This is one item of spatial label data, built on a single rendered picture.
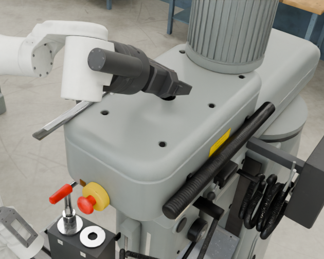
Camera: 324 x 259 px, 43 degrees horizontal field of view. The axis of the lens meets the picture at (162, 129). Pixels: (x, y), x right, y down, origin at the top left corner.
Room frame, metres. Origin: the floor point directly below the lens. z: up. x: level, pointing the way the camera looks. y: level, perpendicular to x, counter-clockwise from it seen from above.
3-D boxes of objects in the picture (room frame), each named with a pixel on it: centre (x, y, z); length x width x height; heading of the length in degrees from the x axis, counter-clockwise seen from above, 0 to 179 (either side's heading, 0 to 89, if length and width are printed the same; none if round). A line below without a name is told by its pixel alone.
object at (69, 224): (0.92, 0.30, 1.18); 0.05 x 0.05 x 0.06
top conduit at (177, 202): (0.69, -0.15, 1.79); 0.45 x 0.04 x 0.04; 147
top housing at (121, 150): (0.75, -0.01, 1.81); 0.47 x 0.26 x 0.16; 147
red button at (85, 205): (0.53, 0.13, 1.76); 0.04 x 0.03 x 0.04; 57
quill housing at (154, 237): (0.74, -0.01, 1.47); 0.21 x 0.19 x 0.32; 57
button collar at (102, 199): (0.55, 0.12, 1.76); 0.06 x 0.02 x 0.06; 57
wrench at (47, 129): (0.67, 0.17, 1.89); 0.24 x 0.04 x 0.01; 150
